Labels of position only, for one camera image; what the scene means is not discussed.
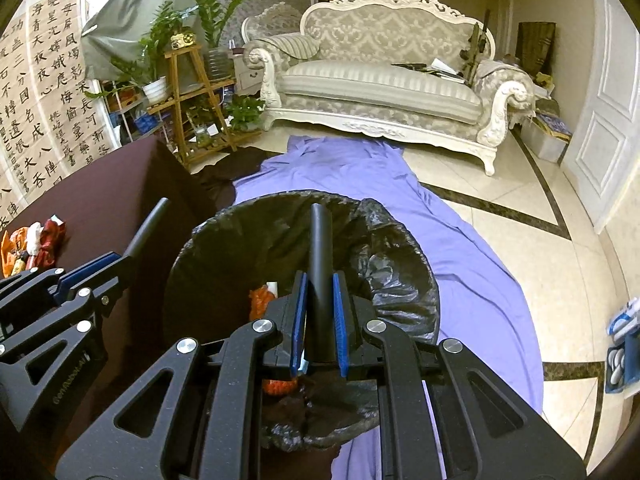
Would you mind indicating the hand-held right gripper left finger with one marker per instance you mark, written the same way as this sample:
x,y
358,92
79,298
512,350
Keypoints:
x,y
300,325

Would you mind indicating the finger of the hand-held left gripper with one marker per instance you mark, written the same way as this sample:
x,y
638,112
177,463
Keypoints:
x,y
90,270
60,360

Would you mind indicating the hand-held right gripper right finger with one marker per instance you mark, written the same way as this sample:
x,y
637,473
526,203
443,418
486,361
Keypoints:
x,y
342,325

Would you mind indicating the orange wrapper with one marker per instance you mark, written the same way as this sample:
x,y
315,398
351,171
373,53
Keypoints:
x,y
260,302

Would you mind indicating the dark red ribbon bundle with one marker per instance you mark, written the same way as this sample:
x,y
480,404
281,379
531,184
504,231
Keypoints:
x,y
52,242

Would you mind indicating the long white pouch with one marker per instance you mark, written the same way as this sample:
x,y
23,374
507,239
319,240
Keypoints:
x,y
272,287

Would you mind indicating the red foam net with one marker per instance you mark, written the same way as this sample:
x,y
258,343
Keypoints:
x,y
280,387

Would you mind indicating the black tube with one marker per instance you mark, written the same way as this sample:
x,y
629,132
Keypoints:
x,y
320,260
150,227

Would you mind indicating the bin with black liner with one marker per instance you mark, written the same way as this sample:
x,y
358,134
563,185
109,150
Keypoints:
x,y
240,260

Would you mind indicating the dark brown tablecloth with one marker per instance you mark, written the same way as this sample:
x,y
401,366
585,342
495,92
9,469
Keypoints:
x,y
125,185

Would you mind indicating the purple bed sheet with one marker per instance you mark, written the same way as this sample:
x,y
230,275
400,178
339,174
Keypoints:
x,y
425,220

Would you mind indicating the blue crate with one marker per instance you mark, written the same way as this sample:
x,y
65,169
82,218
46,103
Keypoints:
x,y
145,124

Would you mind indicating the metal shelf rack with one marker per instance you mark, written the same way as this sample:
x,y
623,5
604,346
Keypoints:
x,y
125,110

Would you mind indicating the potted plant white pot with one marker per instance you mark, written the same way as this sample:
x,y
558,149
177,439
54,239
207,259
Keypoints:
x,y
155,90

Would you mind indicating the wooden plant stand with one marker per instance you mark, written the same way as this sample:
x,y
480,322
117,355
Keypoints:
x,y
172,70

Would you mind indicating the small green potted plant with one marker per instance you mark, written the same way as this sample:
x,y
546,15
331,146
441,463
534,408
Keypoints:
x,y
245,112

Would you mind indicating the ornate white sofa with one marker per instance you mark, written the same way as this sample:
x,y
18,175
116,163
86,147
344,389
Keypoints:
x,y
375,90

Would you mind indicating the grey curtain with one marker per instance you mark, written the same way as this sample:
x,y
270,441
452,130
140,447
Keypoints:
x,y
130,25

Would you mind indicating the white side cabinet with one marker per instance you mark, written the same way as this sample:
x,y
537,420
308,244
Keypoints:
x,y
249,77

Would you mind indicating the stack of papers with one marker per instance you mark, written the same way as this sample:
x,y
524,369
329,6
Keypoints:
x,y
430,70

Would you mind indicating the clear storage box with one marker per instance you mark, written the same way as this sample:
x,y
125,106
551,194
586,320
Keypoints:
x,y
547,140

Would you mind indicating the tall plant grey pot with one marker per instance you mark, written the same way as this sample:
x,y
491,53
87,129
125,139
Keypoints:
x,y
217,20

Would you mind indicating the blue shoe rack with slippers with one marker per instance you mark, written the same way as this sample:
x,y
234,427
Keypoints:
x,y
622,355

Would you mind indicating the toy rifle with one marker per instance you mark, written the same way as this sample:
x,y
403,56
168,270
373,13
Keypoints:
x,y
475,50

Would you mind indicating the ornate white armchair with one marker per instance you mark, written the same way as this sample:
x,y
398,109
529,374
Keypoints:
x,y
272,20

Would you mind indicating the white panelled door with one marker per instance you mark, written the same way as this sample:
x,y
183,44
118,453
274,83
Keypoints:
x,y
605,110

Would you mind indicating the dark woven panel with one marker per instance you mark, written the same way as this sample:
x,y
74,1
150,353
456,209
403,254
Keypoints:
x,y
536,45

